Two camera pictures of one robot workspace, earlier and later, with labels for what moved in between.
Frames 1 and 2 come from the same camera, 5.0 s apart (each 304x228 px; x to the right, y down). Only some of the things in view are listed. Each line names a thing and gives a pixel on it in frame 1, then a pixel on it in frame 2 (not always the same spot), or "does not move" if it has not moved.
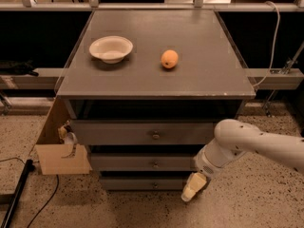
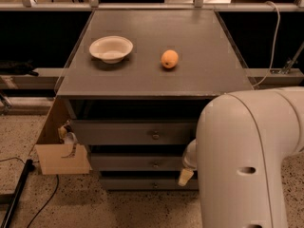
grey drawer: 142,161 does not move
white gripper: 204,165 -> 190,155
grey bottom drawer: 143,182 does not move
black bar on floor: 28,167 does not move
